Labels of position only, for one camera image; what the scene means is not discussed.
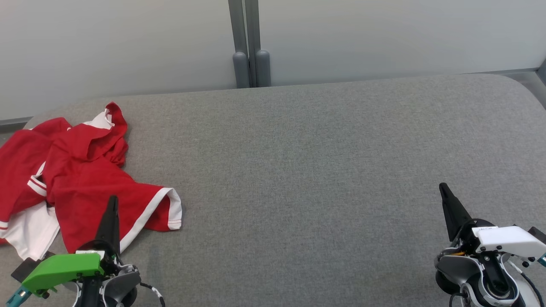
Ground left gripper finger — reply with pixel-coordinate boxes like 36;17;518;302
95;195;121;249

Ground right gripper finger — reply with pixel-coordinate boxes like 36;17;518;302
439;182;474;243

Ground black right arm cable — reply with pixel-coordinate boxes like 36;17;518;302
510;254;546;307

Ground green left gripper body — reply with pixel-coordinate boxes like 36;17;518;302
21;240;125;298

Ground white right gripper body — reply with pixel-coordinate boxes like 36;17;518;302
459;219;546;259

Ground grey fabric sofa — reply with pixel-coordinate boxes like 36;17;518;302
0;73;546;307

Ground grey wall skirting rail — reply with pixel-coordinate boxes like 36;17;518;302
0;116;34;132
469;67;542;77

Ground grey partition post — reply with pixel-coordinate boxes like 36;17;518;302
244;0;272;88
228;0;251;89

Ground red shorts with white trim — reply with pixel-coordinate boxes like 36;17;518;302
43;101;183;254

